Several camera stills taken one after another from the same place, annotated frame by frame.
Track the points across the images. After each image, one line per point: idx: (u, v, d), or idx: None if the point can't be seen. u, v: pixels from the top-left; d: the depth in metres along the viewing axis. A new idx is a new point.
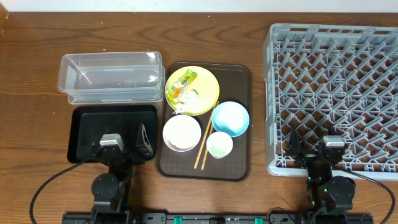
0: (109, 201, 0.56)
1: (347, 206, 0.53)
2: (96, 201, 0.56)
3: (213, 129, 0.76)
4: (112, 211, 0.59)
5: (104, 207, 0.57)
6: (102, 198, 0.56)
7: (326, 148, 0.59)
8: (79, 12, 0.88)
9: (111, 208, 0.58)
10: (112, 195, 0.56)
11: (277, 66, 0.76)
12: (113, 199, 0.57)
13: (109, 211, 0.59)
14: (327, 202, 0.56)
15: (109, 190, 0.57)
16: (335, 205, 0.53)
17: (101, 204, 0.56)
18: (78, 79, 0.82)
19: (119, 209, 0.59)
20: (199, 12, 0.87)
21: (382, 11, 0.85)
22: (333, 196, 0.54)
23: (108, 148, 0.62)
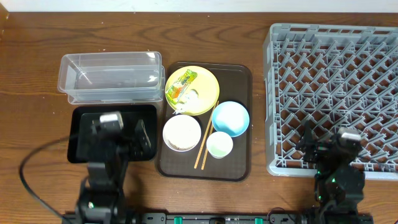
0: (101, 164, 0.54)
1: (357, 196, 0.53)
2: (87, 164, 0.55)
3: (214, 129, 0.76)
4: (103, 183, 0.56)
5: (96, 171, 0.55)
6: (98, 160, 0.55)
7: (342, 140, 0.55)
8: (79, 12, 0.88)
9: (103, 176, 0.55)
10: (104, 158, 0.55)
11: (277, 66, 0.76)
12: (106, 166, 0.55)
13: (101, 182, 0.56)
14: (336, 195, 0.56)
15: (106, 153, 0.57)
16: (346, 195, 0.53)
17: (95, 167, 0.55)
18: (78, 79, 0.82)
19: (112, 180, 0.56)
20: (199, 11, 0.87)
21: (382, 11, 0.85)
22: (342, 185, 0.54)
23: (107, 125, 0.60)
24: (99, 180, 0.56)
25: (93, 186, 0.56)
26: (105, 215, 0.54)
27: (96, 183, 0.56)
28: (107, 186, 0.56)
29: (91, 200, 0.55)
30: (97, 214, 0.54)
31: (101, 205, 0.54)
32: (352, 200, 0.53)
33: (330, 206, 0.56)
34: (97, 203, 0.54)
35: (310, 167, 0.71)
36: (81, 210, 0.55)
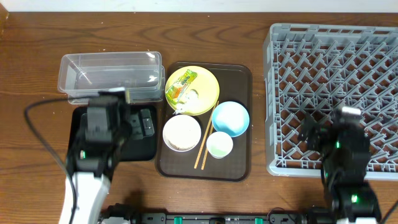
0: (103, 110, 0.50)
1: (365, 155, 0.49)
2: (89, 109, 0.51)
3: (214, 129, 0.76)
4: (101, 134, 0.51)
5: (96, 116, 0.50)
6: (97, 106, 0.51)
7: (342, 114, 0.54)
8: (79, 12, 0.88)
9: (103, 125, 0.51)
10: (110, 105, 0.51)
11: (277, 66, 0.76)
12: (109, 113, 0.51)
13: (100, 130, 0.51)
14: (346, 160, 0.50)
15: (107, 100, 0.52)
16: (354, 154, 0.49)
17: (94, 111, 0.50)
18: (78, 79, 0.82)
19: (111, 134, 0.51)
20: (199, 11, 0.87)
21: (382, 12, 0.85)
22: (348, 145, 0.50)
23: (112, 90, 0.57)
24: (97, 129, 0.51)
25: (90, 136, 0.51)
26: (97, 166, 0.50)
27: (93, 132, 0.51)
28: (105, 138, 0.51)
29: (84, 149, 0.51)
30: (89, 165, 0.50)
31: (94, 156, 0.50)
32: (360, 156, 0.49)
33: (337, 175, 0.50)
34: (91, 154, 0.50)
35: (310, 167, 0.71)
36: (73, 157, 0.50)
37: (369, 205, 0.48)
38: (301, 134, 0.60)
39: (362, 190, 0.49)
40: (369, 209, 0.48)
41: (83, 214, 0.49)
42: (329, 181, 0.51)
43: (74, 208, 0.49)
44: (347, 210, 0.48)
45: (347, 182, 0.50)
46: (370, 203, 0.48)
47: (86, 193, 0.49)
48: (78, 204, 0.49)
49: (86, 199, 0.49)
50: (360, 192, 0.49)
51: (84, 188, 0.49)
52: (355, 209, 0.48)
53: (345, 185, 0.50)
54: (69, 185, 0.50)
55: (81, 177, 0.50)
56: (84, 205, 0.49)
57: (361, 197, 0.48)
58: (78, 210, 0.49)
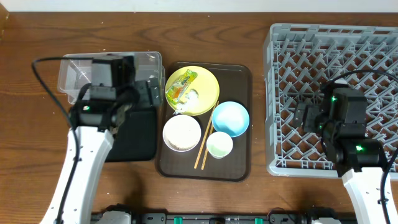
0: (107, 63, 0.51)
1: (360, 99, 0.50)
2: (94, 65, 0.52)
3: (214, 129, 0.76)
4: (106, 90, 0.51)
5: (101, 71, 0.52)
6: (102, 62, 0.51)
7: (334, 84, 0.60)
8: (79, 12, 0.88)
9: (107, 80, 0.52)
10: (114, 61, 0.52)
11: (277, 66, 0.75)
12: (112, 69, 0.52)
13: (104, 86, 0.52)
14: (344, 110, 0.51)
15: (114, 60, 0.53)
16: (349, 100, 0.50)
17: (100, 66, 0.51)
18: (78, 79, 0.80)
19: (115, 91, 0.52)
20: (199, 11, 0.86)
21: (382, 11, 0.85)
22: (342, 96, 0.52)
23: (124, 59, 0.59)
24: (102, 85, 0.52)
25: (94, 93, 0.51)
26: (102, 119, 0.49)
27: (97, 88, 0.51)
28: (109, 95, 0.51)
29: (87, 104, 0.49)
30: (92, 117, 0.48)
31: (98, 109, 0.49)
32: (357, 104, 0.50)
33: (340, 125, 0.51)
34: (94, 107, 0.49)
35: (310, 167, 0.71)
36: (75, 111, 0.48)
37: (377, 154, 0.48)
38: (295, 119, 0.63)
39: (365, 140, 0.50)
40: (375, 158, 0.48)
41: (86, 166, 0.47)
42: (331, 138, 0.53)
43: (77, 160, 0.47)
44: (352, 159, 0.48)
45: (350, 133, 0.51)
46: (376, 152, 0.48)
47: (91, 144, 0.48)
48: (80, 155, 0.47)
49: (89, 150, 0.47)
50: (364, 142, 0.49)
51: (89, 139, 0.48)
52: (360, 159, 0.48)
53: (347, 137, 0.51)
54: (71, 139, 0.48)
55: (85, 130, 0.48)
56: (89, 155, 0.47)
57: (365, 147, 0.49)
58: (81, 162, 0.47)
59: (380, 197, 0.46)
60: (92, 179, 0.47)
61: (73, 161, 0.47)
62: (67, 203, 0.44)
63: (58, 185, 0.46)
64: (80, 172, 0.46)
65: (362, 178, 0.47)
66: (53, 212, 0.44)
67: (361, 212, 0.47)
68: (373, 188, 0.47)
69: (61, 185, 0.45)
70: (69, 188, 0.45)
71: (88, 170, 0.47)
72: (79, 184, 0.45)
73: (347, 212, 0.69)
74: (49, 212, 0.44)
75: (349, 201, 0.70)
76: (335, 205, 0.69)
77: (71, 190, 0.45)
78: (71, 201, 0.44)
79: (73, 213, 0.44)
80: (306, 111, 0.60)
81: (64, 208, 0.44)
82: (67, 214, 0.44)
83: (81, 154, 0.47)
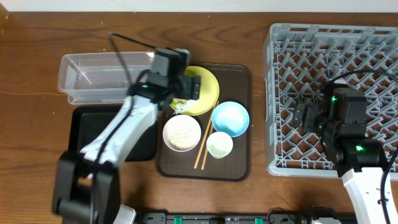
0: (166, 57, 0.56)
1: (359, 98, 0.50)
2: (155, 56, 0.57)
3: (214, 129, 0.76)
4: (160, 79, 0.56)
5: (159, 62, 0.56)
6: (163, 54, 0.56)
7: (333, 84, 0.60)
8: (79, 12, 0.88)
9: (163, 70, 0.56)
10: (172, 55, 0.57)
11: (277, 66, 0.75)
12: (170, 62, 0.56)
13: (159, 75, 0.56)
14: (344, 109, 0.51)
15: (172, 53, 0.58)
16: (348, 99, 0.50)
17: (160, 57, 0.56)
18: (78, 79, 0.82)
19: (167, 81, 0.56)
20: (199, 11, 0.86)
21: (382, 11, 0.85)
22: (342, 96, 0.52)
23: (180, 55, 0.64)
24: (158, 73, 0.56)
25: (150, 78, 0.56)
26: (153, 98, 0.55)
27: (153, 75, 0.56)
28: (162, 83, 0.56)
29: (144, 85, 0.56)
30: (145, 95, 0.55)
31: (152, 91, 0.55)
32: (356, 104, 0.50)
33: (340, 125, 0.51)
34: (149, 89, 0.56)
35: (310, 167, 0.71)
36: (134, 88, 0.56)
37: (377, 154, 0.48)
38: (294, 118, 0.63)
39: (365, 140, 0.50)
40: (375, 158, 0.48)
41: (135, 121, 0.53)
42: (331, 139, 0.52)
43: (129, 114, 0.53)
44: (352, 159, 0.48)
45: (350, 133, 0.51)
46: (377, 152, 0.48)
47: (142, 107, 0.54)
48: (132, 112, 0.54)
49: (140, 112, 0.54)
50: (364, 142, 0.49)
51: (142, 104, 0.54)
52: (360, 159, 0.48)
53: (347, 137, 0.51)
54: (127, 101, 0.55)
55: (139, 101, 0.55)
56: (139, 114, 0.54)
57: (365, 147, 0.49)
58: (131, 117, 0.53)
59: (380, 197, 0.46)
60: (134, 130, 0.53)
61: (124, 114, 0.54)
62: (113, 140, 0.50)
63: (109, 128, 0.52)
64: (129, 122, 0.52)
65: (363, 178, 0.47)
66: (97, 142, 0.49)
67: (361, 212, 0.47)
68: (373, 188, 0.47)
69: (111, 127, 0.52)
70: (117, 131, 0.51)
71: (135, 125, 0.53)
72: (125, 129, 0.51)
73: (347, 212, 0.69)
74: (94, 142, 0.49)
75: (349, 201, 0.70)
76: (335, 205, 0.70)
77: (119, 130, 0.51)
78: (115, 138, 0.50)
79: (114, 149, 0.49)
80: (306, 111, 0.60)
81: (108, 142, 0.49)
82: (109, 147, 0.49)
83: (133, 111, 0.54)
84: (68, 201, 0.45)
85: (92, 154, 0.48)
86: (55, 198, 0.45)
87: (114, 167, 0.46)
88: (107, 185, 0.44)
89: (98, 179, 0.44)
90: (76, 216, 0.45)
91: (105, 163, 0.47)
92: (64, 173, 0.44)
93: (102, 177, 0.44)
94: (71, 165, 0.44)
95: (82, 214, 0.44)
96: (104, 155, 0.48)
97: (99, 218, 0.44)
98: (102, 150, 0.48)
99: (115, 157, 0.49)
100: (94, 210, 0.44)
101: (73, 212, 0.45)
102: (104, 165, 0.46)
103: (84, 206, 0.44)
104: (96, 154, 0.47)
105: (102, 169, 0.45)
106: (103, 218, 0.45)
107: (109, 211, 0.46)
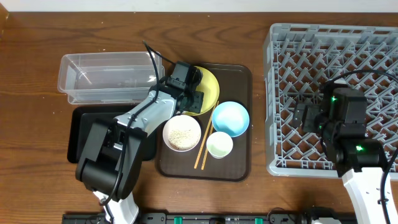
0: (186, 66, 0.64)
1: (359, 98, 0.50)
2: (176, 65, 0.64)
3: (214, 129, 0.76)
4: (178, 84, 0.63)
5: (179, 70, 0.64)
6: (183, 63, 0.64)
7: (334, 84, 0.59)
8: (79, 12, 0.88)
9: (182, 77, 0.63)
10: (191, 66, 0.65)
11: (277, 66, 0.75)
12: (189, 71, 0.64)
13: (178, 81, 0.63)
14: (344, 110, 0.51)
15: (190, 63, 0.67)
16: (348, 100, 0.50)
17: (181, 66, 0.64)
18: (78, 79, 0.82)
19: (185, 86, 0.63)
20: (199, 11, 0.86)
21: (382, 11, 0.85)
22: (342, 96, 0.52)
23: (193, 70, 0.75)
24: (177, 79, 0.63)
25: (169, 83, 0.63)
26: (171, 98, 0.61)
27: (173, 81, 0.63)
28: (180, 87, 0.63)
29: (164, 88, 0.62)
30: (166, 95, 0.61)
31: (170, 92, 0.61)
32: (356, 104, 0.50)
33: (340, 124, 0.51)
34: (168, 91, 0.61)
35: (310, 167, 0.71)
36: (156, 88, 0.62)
37: (377, 154, 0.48)
38: (294, 119, 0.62)
39: (365, 140, 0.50)
40: (375, 158, 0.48)
41: (158, 106, 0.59)
42: (331, 138, 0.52)
43: (155, 100, 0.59)
44: (352, 158, 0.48)
45: (349, 132, 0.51)
46: (377, 152, 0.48)
47: (165, 97, 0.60)
48: (157, 100, 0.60)
49: (163, 101, 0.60)
50: (364, 142, 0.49)
51: (164, 96, 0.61)
52: (360, 159, 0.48)
53: (346, 137, 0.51)
54: (151, 92, 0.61)
55: (161, 95, 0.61)
56: (162, 103, 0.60)
57: (365, 147, 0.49)
58: (157, 103, 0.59)
59: (380, 197, 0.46)
60: (157, 116, 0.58)
61: (149, 100, 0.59)
62: (142, 114, 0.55)
63: (135, 107, 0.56)
64: (154, 106, 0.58)
65: (363, 178, 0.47)
66: (129, 114, 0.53)
67: (361, 212, 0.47)
68: (373, 188, 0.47)
69: (139, 106, 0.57)
70: (145, 109, 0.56)
71: (159, 109, 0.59)
72: (151, 111, 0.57)
73: (347, 212, 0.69)
74: (124, 114, 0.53)
75: (349, 201, 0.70)
76: (335, 205, 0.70)
77: (146, 110, 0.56)
78: (143, 115, 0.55)
79: (142, 122, 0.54)
80: (306, 111, 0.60)
81: (138, 116, 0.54)
82: (139, 120, 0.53)
83: (158, 100, 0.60)
84: (94, 163, 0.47)
85: (124, 121, 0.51)
86: (81, 160, 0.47)
87: (143, 133, 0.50)
88: (136, 149, 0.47)
89: (129, 142, 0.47)
90: (97, 180, 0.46)
91: (135, 129, 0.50)
92: (96, 134, 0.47)
93: (134, 140, 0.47)
94: (104, 127, 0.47)
95: (106, 178, 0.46)
96: (135, 124, 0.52)
97: (123, 182, 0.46)
98: (133, 119, 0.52)
99: (143, 129, 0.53)
100: (120, 170, 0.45)
101: (96, 175, 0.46)
102: (135, 132, 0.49)
103: (109, 170, 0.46)
104: (127, 121, 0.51)
105: (132, 134, 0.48)
106: (125, 184, 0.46)
107: (130, 178, 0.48)
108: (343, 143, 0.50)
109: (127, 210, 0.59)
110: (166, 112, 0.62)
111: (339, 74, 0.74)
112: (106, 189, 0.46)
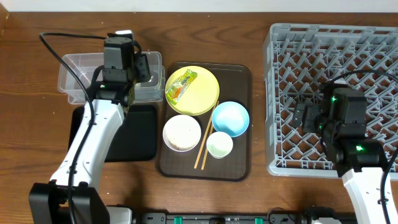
0: (118, 48, 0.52)
1: (359, 98, 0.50)
2: (105, 48, 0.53)
3: (214, 129, 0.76)
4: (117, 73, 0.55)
5: (111, 55, 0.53)
6: (112, 45, 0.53)
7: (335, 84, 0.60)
8: (79, 12, 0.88)
9: (117, 65, 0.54)
10: (124, 45, 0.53)
11: (277, 66, 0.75)
12: (123, 53, 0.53)
13: (115, 69, 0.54)
14: (344, 110, 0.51)
15: (122, 40, 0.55)
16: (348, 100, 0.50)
17: (111, 48, 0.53)
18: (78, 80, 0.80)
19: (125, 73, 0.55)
20: (199, 11, 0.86)
21: (383, 11, 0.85)
22: (342, 95, 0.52)
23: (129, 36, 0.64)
24: (113, 68, 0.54)
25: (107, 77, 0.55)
26: (114, 98, 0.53)
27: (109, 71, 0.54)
28: (120, 78, 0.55)
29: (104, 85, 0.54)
30: (107, 96, 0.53)
31: (112, 89, 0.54)
32: (357, 104, 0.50)
33: (339, 124, 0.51)
34: (109, 89, 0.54)
35: (310, 167, 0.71)
36: (94, 93, 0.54)
37: (376, 154, 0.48)
38: (294, 119, 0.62)
39: (365, 140, 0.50)
40: (375, 158, 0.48)
41: (99, 129, 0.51)
42: (331, 138, 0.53)
43: (92, 122, 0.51)
44: (352, 158, 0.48)
45: (349, 132, 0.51)
46: (377, 152, 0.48)
47: (104, 111, 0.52)
48: (95, 121, 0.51)
49: (102, 117, 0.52)
50: (364, 142, 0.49)
51: (102, 107, 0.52)
52: (360, 159, 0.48)
53: (346, 137, 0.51)
54: (87, 109, 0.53)
55: (100, 105, 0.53)
56: (103, 121, 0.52)
57: (365, 147, 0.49)
58: (96, 125, 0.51)
59: (380, 197, 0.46)
60: (104, 141, 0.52)
61: (87, 125, 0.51)
62: (83, 153, 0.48)
63: (75, 142, 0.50)
64: (94, 134, 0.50)
65: (362, 178, 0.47)
66: (66, 164, 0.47)
67: (361, 211, 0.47)
68: (373, 188, 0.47)
69: (76, 142, 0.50)
70: (84, 145, 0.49)
71: (102, 132, 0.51)
72: (91, 140, 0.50)
73: (347, 211, 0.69)
74: (63, 165, 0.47)
75: (349, 201, 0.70)
76: (336, 205, 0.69)
77: (86, 144, 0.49)
78: (84, 154, 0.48)
79: (84, 166, 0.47)
80: (306, 111, 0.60)
81: (77, 161, 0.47)
82: (79, 167, 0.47)
83: (97, 120, 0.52)
84: None
85: (64, 178, 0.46)
86: None
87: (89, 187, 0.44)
88: (86, 208, 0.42)
89: (75, 203, 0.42)
90: None
91: (79, 186, 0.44)
92: (39, 206, 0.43)
93: (79, 202, 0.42)
94: (45, 197, 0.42)
95: None
96: (77, 175, 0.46)
97: None
98: (73, 172, 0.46)
99: (89, 173, 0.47)
100: None
101: None
102: (79, 188, 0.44)
103: None
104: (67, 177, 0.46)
105: (78, 194, 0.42)
106: None
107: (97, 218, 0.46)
108: (343, 144, 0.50)
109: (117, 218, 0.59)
110: (117, 121, 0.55)
111: (339, 74, 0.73)
112: None
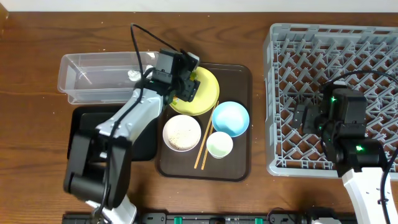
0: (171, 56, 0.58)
1: (359, 99, 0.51)
2: (160, 55, 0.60)
3: (214, 129, 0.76)
4: (164, 76, 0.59)
5: (165, 60, 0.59)
6: (166, 52, 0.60)
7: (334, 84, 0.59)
8: (79, 12, 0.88)
9: (166, 68, 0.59)
10: (176, 55, 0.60)
11: (277, 66, 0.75)
12: (173, 61, 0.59)
13: (165, 71, 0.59)
14: (344, 111, 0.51)
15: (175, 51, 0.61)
16: (348, 101, 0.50)
17: (165, 54, 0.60)
18: (78, 79, 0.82)
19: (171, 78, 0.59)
20: (199, 12, 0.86)
21: (383, 11, 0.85)
22: (342, 96, 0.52)
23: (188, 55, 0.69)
24: (163, 70, 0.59)
25: (155, 77, 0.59)
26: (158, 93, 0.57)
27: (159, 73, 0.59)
28: (165, 80, 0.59)
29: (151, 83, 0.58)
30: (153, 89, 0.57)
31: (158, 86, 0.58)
32: (356, 104, 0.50)
33: (339, 124, 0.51)
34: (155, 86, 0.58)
35: (310, 167, 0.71)
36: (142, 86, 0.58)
37: (376, 154, 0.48)
38: (294, 119, 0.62)
39: (364, 140, 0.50)
40: (375, 158, 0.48)
41: (143, 106, 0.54)
42: (331, 139, 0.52)
43: (139, 100, 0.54)
44: (352, 158, 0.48)
45: (349, 132, 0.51)
46: (377, 152, 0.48)
47: (150, 95, 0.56)
48: (142, 100, 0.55)
49: (148, 99, 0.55)
50: (364, 142, 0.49)
51: (150, 94, 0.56)
52: (360, 158, 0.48)
53: (346, 137, 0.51)
54: (135, 92, 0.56)
55: (147, 93, 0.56)
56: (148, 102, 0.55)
57: (365, 146, 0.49)
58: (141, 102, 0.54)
59: (380, 197, 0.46)
60: (144, 119, 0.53)
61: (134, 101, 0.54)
62: (127, 118, 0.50)
63: (120, 110, 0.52)
64: (138, 108, 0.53)
65: (363, 178, 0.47)
66: (111, 121, 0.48)
67: (361, 212, 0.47)
68: (373, 188, 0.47)
69: (122, 110, 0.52)
70: (129, 113, 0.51)
71: (145, 109, 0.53)
72: (136, 112, 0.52)
73: (347, 211, 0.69)
74: (107, 122, 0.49)
75: (349, 201, 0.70)
76: (335, 205, 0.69)
77: (131, 112, 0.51)
78: (128, 117, 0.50)
79: (127, 126, 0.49)
80: (306, 112, 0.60)
81: (121, 121, 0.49)
82: (122, 126, 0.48)
83: (142, 100, 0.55)
84: (81, 176, 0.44)
85: (107, 129, 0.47)
86: (67, 173, 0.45)
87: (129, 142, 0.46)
88: (121, 159, 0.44)
89: (112, 153, 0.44)
90: (86, 192, 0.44)
91: (120, 139, 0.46)
92: (79, 147, 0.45)
93: (117, 152, 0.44)
94: (87, 139, 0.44)
95: (94, 188, 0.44)
96: (119, 131, 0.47)
97: (112, 192, 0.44)
98: (116, 126, 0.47)
99: (129, 135, 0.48)
100: (107, 181, 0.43)
101: (86, 187, 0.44)
102: (119, 141, 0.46)
103: (98, 180, 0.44)
104: (109, 129, 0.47)
105: (117, 144, 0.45)
106: (115, 193, 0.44)
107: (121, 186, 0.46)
108: (344, 144, 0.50)
109: (124, 212, 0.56)
110: (156, 111, 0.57)
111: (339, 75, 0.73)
112: (96, 200, 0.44)
